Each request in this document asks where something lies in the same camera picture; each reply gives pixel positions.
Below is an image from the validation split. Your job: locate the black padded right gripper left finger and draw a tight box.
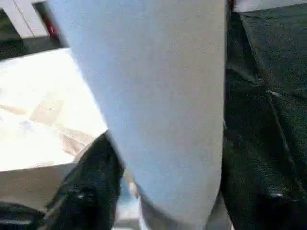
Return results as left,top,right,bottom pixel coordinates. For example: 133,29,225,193
42,131,126,230

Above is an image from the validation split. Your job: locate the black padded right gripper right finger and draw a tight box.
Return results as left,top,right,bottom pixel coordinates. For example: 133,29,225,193
220,184,307,230

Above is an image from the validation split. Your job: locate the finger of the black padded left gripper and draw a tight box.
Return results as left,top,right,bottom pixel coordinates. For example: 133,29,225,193
0,201,46,230

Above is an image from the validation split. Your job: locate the white plastic table top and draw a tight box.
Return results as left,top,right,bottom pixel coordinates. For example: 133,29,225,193
0,47,110,212

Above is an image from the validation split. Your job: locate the white plastic table leg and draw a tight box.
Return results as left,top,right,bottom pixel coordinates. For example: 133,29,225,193
46,0,229,230

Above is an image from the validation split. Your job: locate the black work mat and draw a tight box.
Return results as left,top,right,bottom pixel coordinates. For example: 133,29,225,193
222,9,307,230

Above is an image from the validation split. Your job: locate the white cabinet with glass doors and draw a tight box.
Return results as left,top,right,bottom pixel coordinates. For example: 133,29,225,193
0,0,52,40

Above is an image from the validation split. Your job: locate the white plastic bag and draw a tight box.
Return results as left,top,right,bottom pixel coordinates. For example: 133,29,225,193
232,0,307,13

